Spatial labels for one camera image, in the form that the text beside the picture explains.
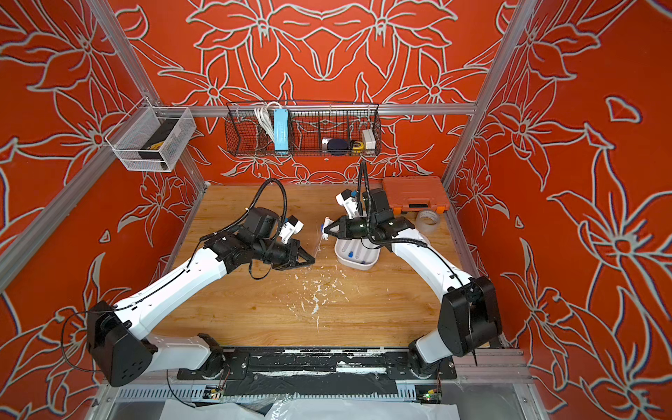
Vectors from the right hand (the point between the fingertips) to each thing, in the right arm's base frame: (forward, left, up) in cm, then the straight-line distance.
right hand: (320, 231), depth 75 cm
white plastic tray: (+6, -10, -23) cm, 26 cm away
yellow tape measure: (+36, -13, +4) cm, 38 cm away
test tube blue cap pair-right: (-2, 0, -2) cm, 3 cm away
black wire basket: (+41, +4, +8) cm, 42 cm away
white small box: (+35, -16, +8) cm, 40 cm away
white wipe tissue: (+4, -2, 0) cm, 4 cm away
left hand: (-9, +1, -1) cm, 9 cm away
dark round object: (+36, -4, +4) cm, 37 cm away
